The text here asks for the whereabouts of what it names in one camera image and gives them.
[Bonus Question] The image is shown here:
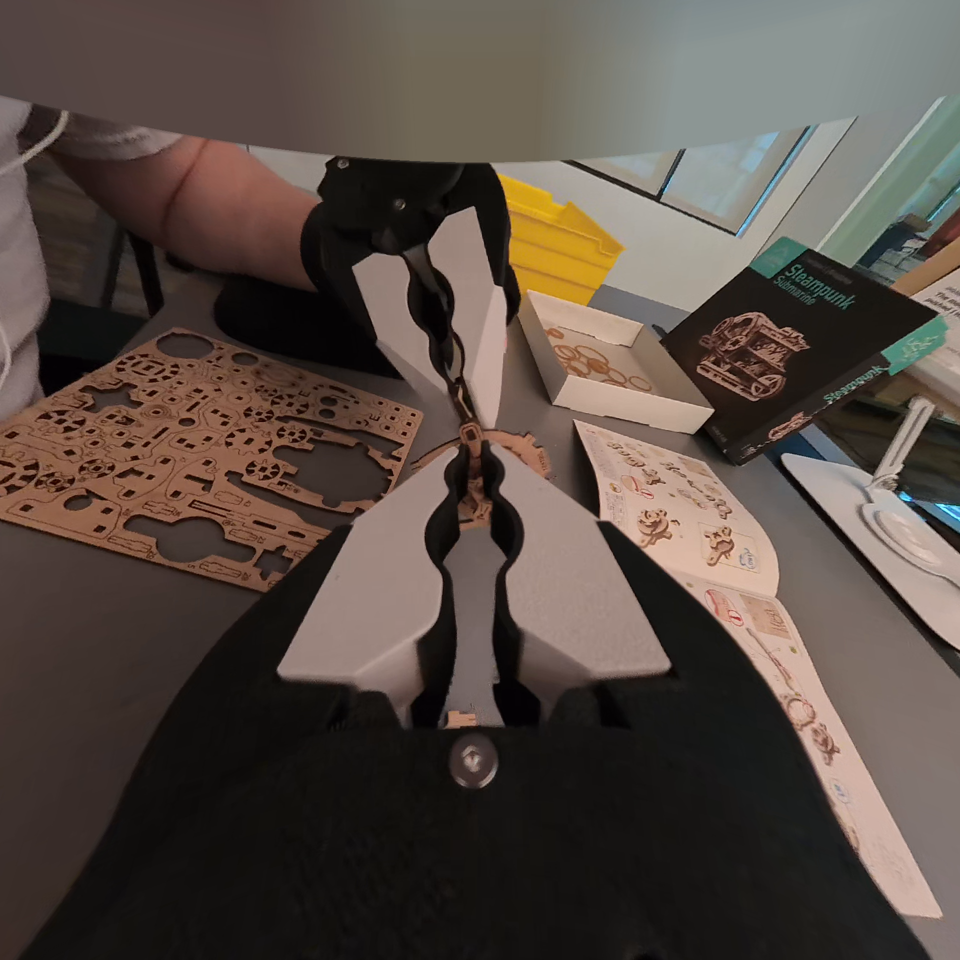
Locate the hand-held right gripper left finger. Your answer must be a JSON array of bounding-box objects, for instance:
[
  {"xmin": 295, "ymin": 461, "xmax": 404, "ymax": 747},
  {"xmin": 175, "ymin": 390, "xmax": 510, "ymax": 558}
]
[{"xmin": 276, "ymin": 442, "xmax": 474, "ymax": 729}]

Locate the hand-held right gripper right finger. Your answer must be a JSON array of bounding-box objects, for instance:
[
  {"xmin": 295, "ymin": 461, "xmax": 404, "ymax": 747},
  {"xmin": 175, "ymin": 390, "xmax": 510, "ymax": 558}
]
[{"xmin": 480, "ymin": 442, "xmax": 671, "ymax": 725}]

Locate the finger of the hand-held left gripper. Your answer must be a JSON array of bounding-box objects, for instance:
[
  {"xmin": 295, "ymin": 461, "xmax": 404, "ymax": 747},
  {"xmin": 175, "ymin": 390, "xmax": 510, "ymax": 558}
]
[
  {"xmin": 426, "ymin": 206, "xmax": 509, "ymax": 426},
  {"xmin": 351, "ymin": 249, "xmax": 460, "ymax": 411}
]

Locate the small wooden peg piece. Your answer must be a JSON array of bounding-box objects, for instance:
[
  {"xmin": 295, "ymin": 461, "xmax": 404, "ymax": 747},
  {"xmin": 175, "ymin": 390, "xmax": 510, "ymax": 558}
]
[{"xmin": 450, "ymin": 378, "xmax": 487, "ymax": 455}]

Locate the wooden gear model assembly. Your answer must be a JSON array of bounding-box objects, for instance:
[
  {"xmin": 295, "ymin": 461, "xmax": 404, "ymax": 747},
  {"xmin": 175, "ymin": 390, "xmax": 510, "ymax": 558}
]
[{"xmin": 411, "ymin": 423, "xmax": 552, "ymax": 534}]

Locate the person's left forearm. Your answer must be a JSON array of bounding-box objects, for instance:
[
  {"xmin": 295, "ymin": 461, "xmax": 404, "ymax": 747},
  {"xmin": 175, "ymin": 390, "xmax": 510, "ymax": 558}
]
[{"xmin": 48, "ymin": 131, "xmax": 324, "ymax": 294}]

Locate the wooden laser-cut parts sheet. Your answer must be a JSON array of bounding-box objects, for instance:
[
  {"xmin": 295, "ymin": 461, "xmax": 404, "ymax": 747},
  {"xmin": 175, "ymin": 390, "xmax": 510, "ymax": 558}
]
[{"xmin": 0, "ymin": 327, "xmax": 425, "ymax": 594}]

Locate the black model kit box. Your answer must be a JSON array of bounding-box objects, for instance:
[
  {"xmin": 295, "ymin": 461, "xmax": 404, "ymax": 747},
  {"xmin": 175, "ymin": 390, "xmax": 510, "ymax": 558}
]
[{"xmin": 660, "ymin": 237, "xmax": 948, "ymax": 466}]

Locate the yellow plastic bin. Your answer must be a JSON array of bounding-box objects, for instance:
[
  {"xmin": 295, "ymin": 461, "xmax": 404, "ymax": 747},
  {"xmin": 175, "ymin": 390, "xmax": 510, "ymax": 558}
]
[{"xmin": 497, "ymin": 174, "xmax": 626, "ymax": 307}]

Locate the pile of thin rings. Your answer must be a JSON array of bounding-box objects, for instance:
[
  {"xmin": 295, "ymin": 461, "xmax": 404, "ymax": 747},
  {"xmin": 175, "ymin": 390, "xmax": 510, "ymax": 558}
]
[{"xmin": 543, "ymin": 326, "xmax": 661, "ymax": 391}]

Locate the instruction booklet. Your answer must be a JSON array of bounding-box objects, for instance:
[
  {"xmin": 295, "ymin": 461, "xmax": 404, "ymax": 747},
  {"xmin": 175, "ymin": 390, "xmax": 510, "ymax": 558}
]
[{"xmin": 573, "ymin": 420, "xmax": 942, "ymax": 920}]

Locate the white cardboard tray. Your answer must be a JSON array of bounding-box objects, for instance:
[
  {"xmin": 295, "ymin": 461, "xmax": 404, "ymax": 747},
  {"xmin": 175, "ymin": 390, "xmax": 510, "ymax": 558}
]
[{"xmin": 517, "ymin": 290, "xmax": 715, "ymax": 435}]

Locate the white base board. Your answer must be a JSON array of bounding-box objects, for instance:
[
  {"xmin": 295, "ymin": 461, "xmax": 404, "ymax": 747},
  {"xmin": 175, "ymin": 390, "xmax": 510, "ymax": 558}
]
[{"xmin": 780, "ymin": 450, "xmax": 960, "ymax": 654}]

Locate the window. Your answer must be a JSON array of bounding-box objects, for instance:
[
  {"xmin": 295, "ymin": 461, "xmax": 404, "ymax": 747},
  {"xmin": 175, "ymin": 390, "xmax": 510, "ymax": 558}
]
[{"xmin": 570, "ymin": 123, "xmax": 819, "ymax": 237}]

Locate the white desk lamp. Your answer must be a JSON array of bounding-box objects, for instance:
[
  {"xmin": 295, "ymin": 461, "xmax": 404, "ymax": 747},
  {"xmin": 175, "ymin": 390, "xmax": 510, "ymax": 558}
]
[{"xmin": 858, "ymin": 397, "xmax": 960, "ymax": 590}]

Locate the person's torso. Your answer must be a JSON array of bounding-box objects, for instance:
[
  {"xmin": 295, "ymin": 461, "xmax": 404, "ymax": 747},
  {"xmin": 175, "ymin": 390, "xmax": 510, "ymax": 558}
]
[{"xmin": 0, "ymin": 97, "xmax": 185, "ymax": 406}]

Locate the beige sign board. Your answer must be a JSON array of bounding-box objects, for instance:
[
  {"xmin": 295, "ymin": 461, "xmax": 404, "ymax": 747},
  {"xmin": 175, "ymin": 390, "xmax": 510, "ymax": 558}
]
[{"xmin": 888, "ymin": 240, "xmax": 960, "ymax": 376}]

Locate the white cord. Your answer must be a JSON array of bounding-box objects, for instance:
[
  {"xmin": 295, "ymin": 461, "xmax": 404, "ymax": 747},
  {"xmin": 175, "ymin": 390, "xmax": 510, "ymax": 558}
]
[{"xmin": 0, "ymin": 111, "xmax": 70, "ymax": 376}]

